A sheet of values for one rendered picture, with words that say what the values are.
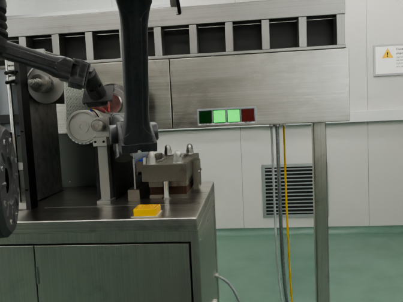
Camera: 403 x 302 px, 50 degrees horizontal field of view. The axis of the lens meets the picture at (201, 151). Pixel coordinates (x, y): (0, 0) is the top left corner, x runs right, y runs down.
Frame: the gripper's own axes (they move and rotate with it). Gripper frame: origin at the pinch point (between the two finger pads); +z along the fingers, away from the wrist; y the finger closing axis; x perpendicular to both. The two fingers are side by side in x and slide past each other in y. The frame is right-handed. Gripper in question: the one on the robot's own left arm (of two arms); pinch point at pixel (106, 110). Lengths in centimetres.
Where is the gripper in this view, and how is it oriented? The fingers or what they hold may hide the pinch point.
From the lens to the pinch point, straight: 157.1
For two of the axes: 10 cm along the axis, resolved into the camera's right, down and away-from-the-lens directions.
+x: -0.2, -8.5, 5.3
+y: 9.9, -0.9, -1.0
